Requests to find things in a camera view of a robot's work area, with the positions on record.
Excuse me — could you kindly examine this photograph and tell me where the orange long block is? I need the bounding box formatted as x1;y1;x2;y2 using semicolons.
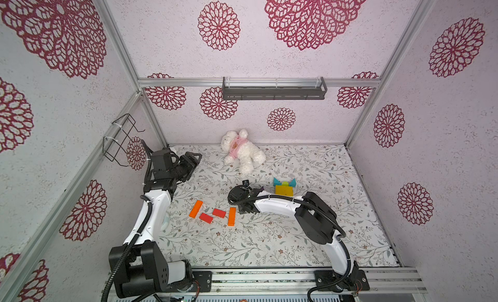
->
189;200;203;218
227;207;237;227

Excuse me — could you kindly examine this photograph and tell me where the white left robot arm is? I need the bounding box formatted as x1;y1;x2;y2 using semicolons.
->
101;146;202;301

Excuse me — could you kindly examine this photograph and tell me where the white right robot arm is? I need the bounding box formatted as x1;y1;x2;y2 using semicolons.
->
228;191;354;301

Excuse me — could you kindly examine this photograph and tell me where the right red block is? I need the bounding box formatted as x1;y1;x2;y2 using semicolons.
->
212;209;226;218

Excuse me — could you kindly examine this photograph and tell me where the red block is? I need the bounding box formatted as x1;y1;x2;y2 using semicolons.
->
199;213;213;224
212;209;226;218

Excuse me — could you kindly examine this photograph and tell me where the left red block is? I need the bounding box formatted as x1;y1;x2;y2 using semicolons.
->
199;213;213;224

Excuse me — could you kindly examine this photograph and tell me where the white teddy bear pink shirt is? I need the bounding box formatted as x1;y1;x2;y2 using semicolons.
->
220;129;267;176

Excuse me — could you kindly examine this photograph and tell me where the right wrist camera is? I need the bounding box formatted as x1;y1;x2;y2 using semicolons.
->
228;180;264;205

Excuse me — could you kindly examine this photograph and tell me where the black wire wall rack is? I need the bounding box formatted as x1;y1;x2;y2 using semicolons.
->
101;113;145;167

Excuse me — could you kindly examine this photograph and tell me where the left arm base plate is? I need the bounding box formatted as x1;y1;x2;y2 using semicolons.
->
162;270;213;294

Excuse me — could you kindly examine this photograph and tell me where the grey wall shelf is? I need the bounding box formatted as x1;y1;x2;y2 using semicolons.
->
222;78;328;101

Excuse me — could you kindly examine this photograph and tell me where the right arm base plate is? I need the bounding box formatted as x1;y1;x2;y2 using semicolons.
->
314;270;370;293

